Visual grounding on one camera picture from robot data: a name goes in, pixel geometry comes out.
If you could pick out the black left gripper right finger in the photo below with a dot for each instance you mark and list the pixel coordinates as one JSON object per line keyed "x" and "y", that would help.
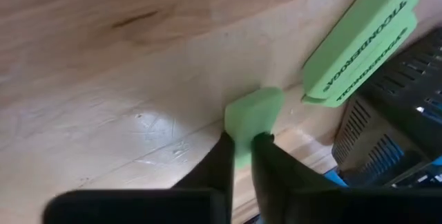
{"x": 310, "y": 203}

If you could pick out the green rectangular eraser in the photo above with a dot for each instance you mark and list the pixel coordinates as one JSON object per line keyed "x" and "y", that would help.
{"x": 380, "y": 58}
{"x": 352, "y": 27}
{"x": 252, "y": 113}

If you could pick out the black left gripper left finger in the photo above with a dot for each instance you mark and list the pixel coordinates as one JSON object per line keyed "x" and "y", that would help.
{"x": 138, "y": 206}

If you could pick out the black slotted plastic basket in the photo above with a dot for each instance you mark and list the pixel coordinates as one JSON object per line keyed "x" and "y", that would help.
{"x": 397, "y": 89}

